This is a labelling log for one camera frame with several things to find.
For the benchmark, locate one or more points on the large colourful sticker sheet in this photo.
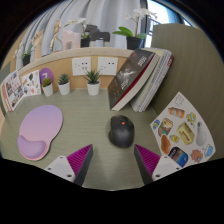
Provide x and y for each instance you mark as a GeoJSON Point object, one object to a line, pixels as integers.
{"type": "Point", "coordinates": [183, 133]}

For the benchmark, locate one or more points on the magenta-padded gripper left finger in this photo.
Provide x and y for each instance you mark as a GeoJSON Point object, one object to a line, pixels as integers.
{"type": "Point", "coordinates": [58, 166]}

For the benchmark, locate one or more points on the black book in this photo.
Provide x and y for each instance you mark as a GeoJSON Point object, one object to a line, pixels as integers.
{"type": "Point", "coordinates": [130, 78]}

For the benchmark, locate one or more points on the purple round sticker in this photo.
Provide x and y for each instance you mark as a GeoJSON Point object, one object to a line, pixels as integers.
{"type": "Point", "coordinates": [46, 72]}

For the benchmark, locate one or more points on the wooden hand model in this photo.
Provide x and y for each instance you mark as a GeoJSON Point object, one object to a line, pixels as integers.
{"type": "Point", "coordinates": [37, 41]}

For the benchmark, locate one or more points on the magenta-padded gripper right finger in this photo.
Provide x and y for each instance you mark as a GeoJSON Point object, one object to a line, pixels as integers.
{"type": "Point", "coordinates": [166, 166]}

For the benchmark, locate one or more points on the green desk partition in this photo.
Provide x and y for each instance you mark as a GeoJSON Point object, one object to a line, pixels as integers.
{"type": "Point", "coordinates": [3, 71]}
{"type": "Point", "coordinates": [196, 66]}

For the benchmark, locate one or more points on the window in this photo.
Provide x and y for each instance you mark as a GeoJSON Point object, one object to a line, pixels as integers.
{"type": "Point", "coordinates": [160, 13]}

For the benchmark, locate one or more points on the grey curtain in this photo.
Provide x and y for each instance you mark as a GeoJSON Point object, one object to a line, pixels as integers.
{"type": "Point", "coordinates": [106, 13]}

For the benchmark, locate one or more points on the white orchid in black pot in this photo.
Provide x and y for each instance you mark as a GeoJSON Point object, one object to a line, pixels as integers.
{"type": "Point", "coordinates": [133, 42]}
{"type": "Point", "coordinates": [85, 42]}
{"type": "Point", "coordinates": [26, 60]}

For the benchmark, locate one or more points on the purple mouse pad with wrist rest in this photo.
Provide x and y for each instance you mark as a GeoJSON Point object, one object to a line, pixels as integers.
{"type": "Point", "coordinates": [40, 128]}

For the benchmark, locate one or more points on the small plant in white pot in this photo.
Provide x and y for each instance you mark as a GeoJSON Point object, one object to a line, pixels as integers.
{"type": "Point", "coordinates": [64, 88]}
{"type": "Point", "coordinates": [93, 88]}
{"type": "Point", "coordinates": [48, 90]}

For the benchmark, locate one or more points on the white sticker sheet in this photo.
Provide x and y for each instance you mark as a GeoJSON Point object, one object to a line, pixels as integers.
{"type": "Point", "coordinates": [31, 83]}

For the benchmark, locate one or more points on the pink horse figure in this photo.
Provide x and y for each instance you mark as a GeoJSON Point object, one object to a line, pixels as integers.
{"type": "Point", "coordinates": [70, 39]}

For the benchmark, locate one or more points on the stack of white books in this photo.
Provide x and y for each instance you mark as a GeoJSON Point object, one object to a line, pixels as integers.
{"type": "Point", "coordinates": [155, 83]}

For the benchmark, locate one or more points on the white wall socket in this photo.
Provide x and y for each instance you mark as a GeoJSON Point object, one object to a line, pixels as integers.
{"type": "Point", "coordinates": [81, 66]}
{"type": "Point", "coordinates": [107, 66]}

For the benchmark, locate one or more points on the black computer mouse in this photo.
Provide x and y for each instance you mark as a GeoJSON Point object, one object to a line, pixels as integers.
{"type": "Point", "coordinates": [121, 133]}

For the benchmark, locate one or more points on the black horse figure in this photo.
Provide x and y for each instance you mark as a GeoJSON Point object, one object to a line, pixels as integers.
{"type": "Point", "coordinates": [100, 35]}

